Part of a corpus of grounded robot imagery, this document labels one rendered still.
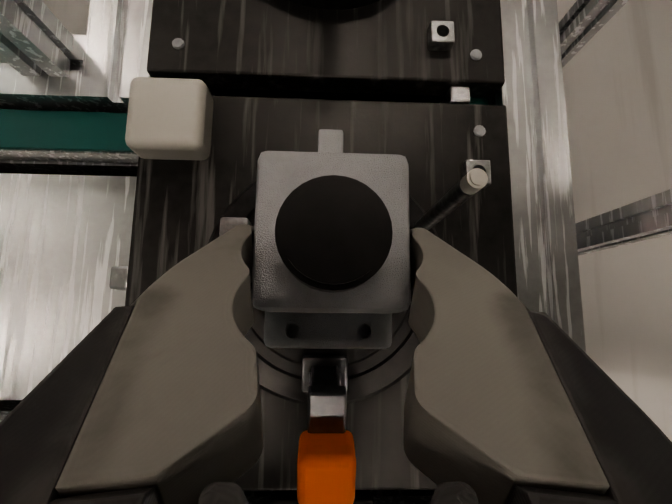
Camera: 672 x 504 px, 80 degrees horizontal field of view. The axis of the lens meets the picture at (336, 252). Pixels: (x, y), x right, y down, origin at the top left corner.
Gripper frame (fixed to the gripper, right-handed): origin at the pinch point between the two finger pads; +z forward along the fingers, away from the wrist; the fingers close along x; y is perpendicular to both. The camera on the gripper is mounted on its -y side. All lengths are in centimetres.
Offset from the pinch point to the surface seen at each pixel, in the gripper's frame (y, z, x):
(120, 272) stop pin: 8.4, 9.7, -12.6
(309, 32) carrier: -4.3, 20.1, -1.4
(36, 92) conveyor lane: -0.3, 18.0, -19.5
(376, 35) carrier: -4.3, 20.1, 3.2
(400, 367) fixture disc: 10.8, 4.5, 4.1
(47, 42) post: -3.4, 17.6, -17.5
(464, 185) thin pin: -0.3, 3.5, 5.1
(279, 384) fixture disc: 11.5, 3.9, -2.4
